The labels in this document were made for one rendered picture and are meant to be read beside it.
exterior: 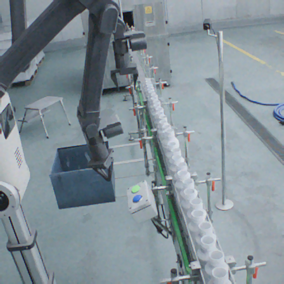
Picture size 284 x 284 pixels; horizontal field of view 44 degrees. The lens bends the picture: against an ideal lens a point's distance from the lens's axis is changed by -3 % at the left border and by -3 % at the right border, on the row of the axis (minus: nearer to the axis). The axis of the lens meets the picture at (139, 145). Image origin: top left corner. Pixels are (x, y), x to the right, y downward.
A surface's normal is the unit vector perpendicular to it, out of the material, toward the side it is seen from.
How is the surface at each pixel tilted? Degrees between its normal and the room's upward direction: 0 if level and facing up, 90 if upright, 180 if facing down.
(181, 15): 90
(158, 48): 90
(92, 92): 113
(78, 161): 90
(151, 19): 90
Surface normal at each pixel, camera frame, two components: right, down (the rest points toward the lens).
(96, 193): 0.08, 0.43
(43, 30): 0.32, 0.69
